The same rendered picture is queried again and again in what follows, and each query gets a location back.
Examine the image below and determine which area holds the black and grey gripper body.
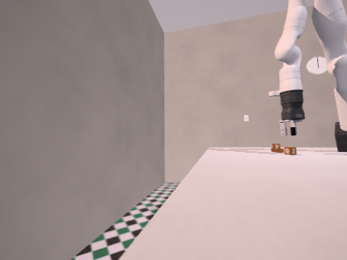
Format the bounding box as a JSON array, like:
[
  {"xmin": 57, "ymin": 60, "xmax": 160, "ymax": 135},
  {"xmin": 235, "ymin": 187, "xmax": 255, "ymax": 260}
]
[{"xmin": 269, "ymin": 78, "xmax": 305, "ymax": 121}]

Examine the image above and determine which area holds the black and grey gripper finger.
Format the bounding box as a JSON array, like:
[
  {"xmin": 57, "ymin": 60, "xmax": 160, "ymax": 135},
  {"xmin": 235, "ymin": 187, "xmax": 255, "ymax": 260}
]
[
  {"xmin": 279, "ymin": 120, "xmax": 291, "ymax": 135},
  {"xmin": 290, "ymin": 120, "xmax": 302, "ymax": 135}
]

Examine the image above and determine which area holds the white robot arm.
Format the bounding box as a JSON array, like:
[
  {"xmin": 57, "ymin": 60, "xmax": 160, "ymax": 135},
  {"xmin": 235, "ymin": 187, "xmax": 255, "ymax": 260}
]
[{"xmin": 275, "ymin": 0, "xmax": 347, "ymax": 131}]

